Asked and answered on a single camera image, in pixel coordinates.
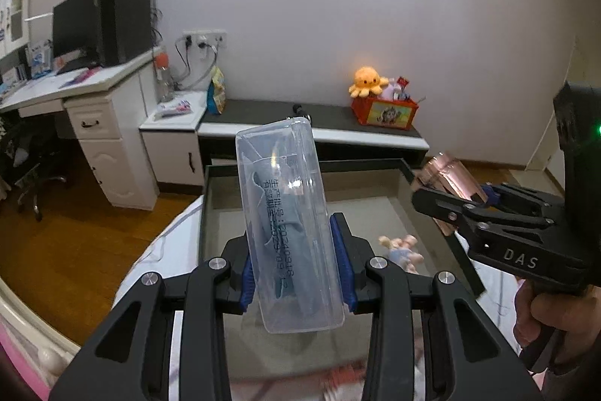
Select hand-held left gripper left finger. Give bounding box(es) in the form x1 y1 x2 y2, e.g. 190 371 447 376
48 236 258 401

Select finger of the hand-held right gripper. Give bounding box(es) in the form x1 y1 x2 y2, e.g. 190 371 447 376
483 182 565 219
411 185 558 238

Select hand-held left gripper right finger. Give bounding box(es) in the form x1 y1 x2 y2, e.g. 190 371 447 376
329 213 543 401

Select rose gold metal cup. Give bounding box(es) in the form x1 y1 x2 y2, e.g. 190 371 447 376
419 151 489 237

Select grey fabric storage box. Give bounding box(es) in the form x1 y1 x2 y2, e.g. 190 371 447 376
197 157 486 387

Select clear plastic case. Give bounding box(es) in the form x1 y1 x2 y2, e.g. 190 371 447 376
235 118 346 334

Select person's right hand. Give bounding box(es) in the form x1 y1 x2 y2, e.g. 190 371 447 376
513 278 601 383

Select small baby doll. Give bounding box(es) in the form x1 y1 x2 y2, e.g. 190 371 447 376
378 234 424 274

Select red printed toy box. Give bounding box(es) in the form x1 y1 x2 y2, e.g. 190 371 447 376
351 93 420 130

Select pink red patterned item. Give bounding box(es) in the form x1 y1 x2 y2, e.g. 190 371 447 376
322 364 368 399

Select low dark-topped cabinet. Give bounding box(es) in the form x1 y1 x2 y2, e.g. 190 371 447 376
197 98 430 169

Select orange octopus plush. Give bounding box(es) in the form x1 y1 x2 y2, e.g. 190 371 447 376
348 67 390 97

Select white side cabinet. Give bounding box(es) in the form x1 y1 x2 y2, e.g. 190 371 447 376
139 100 207 190

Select small black device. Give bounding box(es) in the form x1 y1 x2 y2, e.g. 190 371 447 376
285 103 313 122

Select pink printed pouch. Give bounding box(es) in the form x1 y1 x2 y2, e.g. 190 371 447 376
155 98 194 118

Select yellow blue snack bag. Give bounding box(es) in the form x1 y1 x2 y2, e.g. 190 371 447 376
207 67 227 115

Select white desk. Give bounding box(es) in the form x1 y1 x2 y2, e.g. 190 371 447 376
0 48 160 210

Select orange-capped clear bottle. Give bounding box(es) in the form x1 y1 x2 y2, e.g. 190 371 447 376
155 45 175 101

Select black office chair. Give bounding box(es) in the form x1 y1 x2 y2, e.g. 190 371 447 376
0 119 71 221

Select large black speaker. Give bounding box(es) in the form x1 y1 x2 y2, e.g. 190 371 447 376
96 0 153 67

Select blue white box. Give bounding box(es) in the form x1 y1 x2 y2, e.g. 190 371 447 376
26 39 52 77

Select black computer monitor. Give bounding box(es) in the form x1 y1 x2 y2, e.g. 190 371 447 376
51 0 106 70

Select white glass-door cabinet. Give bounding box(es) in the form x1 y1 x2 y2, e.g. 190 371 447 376
0 0 31 56

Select pink white bed frame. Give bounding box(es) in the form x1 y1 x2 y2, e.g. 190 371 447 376
0 276 83 401

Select black power cables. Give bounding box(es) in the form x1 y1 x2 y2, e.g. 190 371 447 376
175 35 219 91

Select white wall outlet strip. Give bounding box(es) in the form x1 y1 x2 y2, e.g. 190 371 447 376
182 31 228 49

